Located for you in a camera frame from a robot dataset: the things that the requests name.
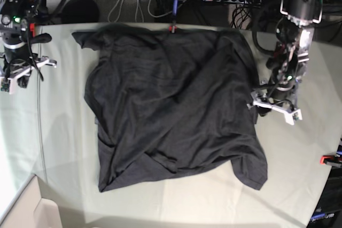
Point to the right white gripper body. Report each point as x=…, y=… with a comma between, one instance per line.
x=11, y=72

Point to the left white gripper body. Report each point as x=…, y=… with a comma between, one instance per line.
x=286, y=107

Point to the black t-shirt with colourful print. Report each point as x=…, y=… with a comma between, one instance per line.
x=171, y=105

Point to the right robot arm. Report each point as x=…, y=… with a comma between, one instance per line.
x=18, y=35

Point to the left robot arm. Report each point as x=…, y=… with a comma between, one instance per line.
x=288, y=61

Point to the red black clamp right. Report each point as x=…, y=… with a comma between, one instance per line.
x=332, y=160

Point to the red black clamp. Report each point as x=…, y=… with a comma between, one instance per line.
x=332, y=160
x=172, y=27

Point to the black round stool base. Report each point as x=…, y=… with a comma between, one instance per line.
x=80, y=11

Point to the beige cardboard box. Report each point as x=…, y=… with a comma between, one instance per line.
x=30, y=209

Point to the red black clamp centre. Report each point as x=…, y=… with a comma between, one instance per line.
x=172, y=27

